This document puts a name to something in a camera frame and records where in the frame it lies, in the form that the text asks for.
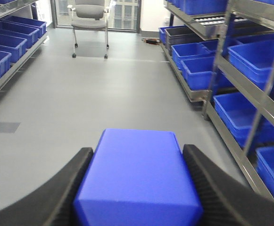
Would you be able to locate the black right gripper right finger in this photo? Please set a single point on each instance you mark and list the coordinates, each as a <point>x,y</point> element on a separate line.
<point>225,201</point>

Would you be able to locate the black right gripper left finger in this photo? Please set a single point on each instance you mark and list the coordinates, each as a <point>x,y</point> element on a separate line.
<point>51,204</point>

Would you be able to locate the blue plastic block part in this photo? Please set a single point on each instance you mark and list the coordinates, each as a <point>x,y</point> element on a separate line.
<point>137,178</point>

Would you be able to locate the blue bin right middle shelf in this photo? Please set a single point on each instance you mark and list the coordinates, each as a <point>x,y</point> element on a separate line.
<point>254,60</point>

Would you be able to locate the blue bin shelf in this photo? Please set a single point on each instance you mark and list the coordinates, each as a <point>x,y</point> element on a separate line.
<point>200,7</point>
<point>254,60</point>

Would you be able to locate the right steel shelf rack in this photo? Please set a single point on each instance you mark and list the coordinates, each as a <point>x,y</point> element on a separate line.
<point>227,79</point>

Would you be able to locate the steel shelf rack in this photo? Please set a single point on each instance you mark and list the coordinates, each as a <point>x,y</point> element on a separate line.
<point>227,79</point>
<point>10,8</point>

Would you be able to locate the blue bin top shelf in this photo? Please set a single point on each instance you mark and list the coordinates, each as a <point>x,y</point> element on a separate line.
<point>200,7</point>

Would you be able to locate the left steel shelf rack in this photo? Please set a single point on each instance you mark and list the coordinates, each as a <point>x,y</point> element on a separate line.
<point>10,8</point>

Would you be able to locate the blue bin right lower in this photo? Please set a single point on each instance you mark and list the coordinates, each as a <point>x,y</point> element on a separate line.
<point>238,115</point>

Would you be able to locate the blue bin right floor near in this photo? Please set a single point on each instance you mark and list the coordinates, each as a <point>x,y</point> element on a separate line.
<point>197,72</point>

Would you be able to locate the blue bin floor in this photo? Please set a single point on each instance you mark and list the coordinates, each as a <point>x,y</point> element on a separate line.
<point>186,51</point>
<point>197,72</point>

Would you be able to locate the blue bin right floor far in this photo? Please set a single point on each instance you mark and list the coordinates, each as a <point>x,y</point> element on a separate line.
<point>186,51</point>

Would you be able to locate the dark grey bin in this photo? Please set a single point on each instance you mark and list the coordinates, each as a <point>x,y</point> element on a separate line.
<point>180,35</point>

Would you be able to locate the grey office chair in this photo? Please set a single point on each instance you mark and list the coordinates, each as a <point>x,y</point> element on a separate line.
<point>89,15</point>

